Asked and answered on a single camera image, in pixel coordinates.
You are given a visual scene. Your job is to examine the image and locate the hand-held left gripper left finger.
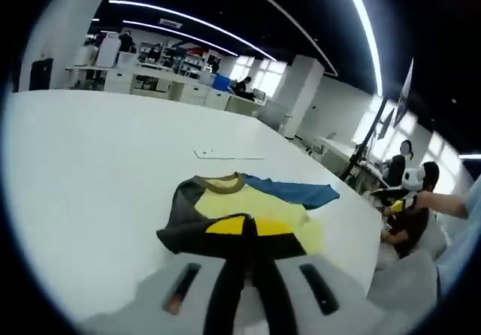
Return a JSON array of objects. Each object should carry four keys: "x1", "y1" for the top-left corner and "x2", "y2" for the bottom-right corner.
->
[{"x1": 80, "y1": 213, "x2": 256, "y2": 335}]

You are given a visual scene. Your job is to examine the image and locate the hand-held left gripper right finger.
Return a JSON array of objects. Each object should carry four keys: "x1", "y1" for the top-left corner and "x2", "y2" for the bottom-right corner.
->
[{"x1": 254, "y1": 219, "x2": 386, "y2": 335}]

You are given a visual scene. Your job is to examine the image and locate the yellow blue grey garment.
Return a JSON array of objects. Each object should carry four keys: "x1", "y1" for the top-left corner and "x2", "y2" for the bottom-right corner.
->
[{"x1": 156, "y1": 171, "x2": 341, "y2": 265}]

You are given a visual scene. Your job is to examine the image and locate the operator's arm in blue sleeve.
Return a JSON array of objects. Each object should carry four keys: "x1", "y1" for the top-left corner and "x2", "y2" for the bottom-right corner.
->
[{"x1": 435, "y1": 173, "x2": 481, "y2": 306}]

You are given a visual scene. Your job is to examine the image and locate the person's grey trousers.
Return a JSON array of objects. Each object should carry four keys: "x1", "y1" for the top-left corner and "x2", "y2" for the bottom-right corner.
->
[{"x1": 367, "y1": 214, "x2": 448, "y2": 313}]

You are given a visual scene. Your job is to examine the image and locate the long ceiling light strip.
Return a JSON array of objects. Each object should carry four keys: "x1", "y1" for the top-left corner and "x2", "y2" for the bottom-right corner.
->
[{"x1": 337, "y1": 0, "x2": 385, "y2": 98}]

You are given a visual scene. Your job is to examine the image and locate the blue storage box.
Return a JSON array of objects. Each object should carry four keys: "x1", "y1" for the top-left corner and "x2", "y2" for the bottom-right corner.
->
[{"x1": 212, "y1": 73, "x2": 231, "y2": 90}]

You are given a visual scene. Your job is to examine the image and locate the white counter desks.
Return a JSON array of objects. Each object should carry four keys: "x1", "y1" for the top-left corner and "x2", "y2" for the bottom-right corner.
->
[{"x1": 65, "y1": 63, "x2": 266, "y2": 117}]

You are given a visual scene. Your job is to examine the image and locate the white board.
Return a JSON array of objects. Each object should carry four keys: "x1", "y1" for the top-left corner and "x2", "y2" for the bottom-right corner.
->
[{"x1": 95, "y1": 35, "x2": 122, "y2": 68}]

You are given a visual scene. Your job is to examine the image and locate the black chair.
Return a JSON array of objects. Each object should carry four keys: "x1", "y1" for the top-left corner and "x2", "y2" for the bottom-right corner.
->
[{"x1": 29, "y1": 58, "x2": 54, "y2": 92}]

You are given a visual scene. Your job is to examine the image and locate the curved ceiling light strip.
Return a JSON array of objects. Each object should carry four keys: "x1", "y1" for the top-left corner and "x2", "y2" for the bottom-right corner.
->
[
  {"x1": 107, "y1": 0, "x2": 278, "y2": 62},
  {"x1": 122, "y1": 19, "x2": 241, "y2": 57}
]

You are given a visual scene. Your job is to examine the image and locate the white table cable flap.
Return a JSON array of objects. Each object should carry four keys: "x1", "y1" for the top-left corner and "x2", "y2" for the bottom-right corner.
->
[{"x1": 193, "y1": 147, "x2": 266, "y2": 161}]

